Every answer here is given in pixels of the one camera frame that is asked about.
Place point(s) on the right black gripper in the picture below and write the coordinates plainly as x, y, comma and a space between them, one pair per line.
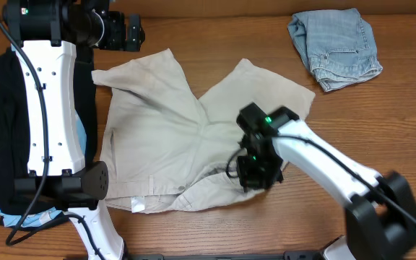
253, 181

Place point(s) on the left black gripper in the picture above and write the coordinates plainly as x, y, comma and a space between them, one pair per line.
118, 42

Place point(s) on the beige khaki shorts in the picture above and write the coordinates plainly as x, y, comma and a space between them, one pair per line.
167, 150

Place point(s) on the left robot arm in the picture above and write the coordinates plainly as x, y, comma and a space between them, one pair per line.
46, 36

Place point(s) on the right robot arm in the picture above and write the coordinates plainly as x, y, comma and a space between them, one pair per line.
379, 212

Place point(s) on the folded light blue jeans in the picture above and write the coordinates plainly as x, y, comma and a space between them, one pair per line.
337, 47

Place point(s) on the black garment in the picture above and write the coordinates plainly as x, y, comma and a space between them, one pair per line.
14, 128

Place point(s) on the light blue garment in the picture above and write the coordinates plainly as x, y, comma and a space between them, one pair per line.
36, 220

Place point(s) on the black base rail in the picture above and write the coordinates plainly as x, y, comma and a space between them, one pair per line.
222, 257

